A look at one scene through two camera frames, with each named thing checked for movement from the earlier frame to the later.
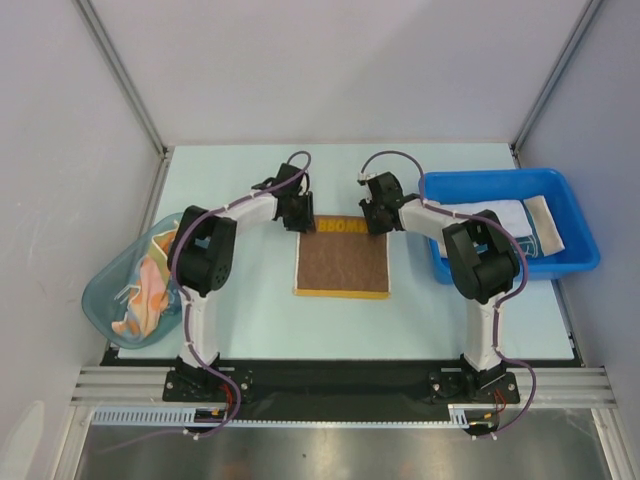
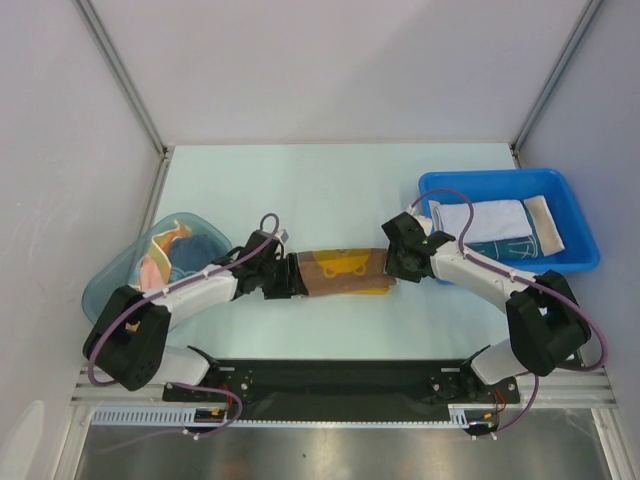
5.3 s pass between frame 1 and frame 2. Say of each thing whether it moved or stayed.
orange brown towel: moved
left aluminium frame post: stayed
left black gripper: moved
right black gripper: moved
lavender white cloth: stayed
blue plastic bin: stayed
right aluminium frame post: stayed
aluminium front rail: stayed
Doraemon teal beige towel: stayed
